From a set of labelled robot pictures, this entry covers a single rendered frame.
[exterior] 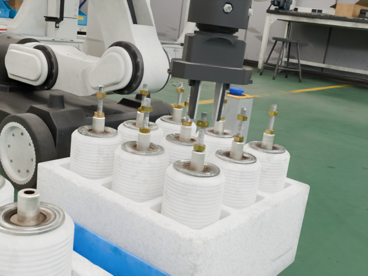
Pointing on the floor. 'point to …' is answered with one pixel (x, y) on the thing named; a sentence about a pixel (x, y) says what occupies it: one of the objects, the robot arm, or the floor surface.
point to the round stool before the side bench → (287, 59)
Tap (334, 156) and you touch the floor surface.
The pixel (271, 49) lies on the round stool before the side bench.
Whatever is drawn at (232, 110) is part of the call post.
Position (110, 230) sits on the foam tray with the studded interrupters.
